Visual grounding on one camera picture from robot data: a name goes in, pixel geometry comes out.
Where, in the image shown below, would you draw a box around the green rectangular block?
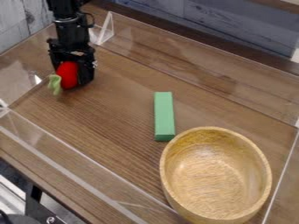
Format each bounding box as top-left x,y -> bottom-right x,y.
153,92 -> 174,142

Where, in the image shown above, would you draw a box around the wooden oval bowl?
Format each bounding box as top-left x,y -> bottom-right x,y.
158,127 -> 272,224

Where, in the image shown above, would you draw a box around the black metal frame base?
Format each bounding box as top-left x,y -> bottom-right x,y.
0,183 -> 68,224

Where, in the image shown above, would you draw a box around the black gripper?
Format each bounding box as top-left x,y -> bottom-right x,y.
46,38 -> 94,86

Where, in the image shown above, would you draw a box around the clear acrylic tray wall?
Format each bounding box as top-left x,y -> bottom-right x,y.
0,105 -> 184,224

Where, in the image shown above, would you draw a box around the red plush strawberry toy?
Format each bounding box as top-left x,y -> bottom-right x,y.
48,61 -> 78,95

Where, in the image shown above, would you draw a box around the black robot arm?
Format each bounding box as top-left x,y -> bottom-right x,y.
46,0 -> 96,89

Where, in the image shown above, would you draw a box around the clear acrylic corner bracket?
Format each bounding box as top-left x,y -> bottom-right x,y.
88,11 -> 114,46

